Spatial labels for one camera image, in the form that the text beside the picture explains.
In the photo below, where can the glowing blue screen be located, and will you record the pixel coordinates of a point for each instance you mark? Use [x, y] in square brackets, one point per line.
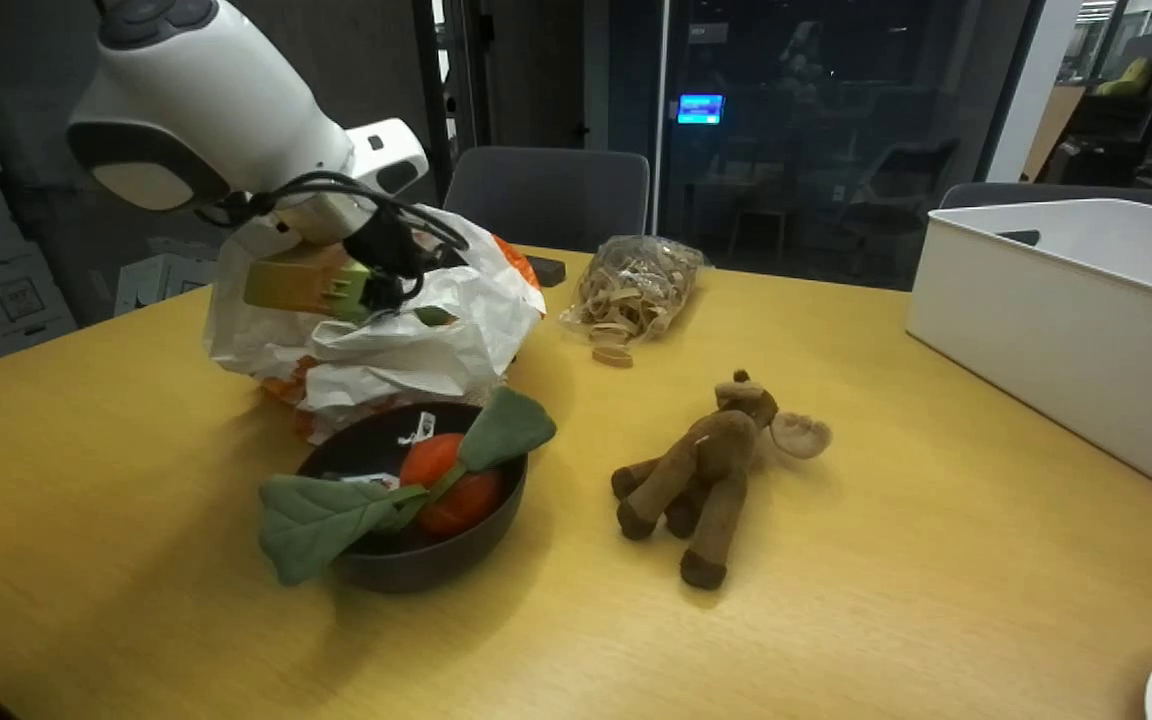
[701, 111]

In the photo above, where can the large white rectangular bin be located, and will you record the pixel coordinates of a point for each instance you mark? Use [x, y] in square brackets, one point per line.
[1068, 333]

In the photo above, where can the grey office chair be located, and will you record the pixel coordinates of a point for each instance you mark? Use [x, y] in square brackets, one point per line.
[556, 193]

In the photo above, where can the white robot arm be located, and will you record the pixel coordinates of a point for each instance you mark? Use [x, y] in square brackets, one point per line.
[202, 106]

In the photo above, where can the brown plush moose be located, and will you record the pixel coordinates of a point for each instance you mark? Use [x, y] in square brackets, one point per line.
[701, 467]

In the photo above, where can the clear bag of wooden pieces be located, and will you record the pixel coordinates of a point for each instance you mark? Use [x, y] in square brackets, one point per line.
[632, 292]

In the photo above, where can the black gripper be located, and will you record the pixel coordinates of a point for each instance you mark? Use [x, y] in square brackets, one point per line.
[388, 254]

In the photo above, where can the tan wrist camera box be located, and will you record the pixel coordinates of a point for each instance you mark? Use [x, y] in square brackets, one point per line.
[300, 283]

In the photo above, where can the black round bowl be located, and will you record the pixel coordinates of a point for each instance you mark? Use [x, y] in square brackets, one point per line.
[396, 564]

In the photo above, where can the white plastic bag red logo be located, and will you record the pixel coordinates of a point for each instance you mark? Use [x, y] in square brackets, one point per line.
[458, 343]

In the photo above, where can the small black flat case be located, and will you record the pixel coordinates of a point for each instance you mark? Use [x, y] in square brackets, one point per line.
[549, 270]

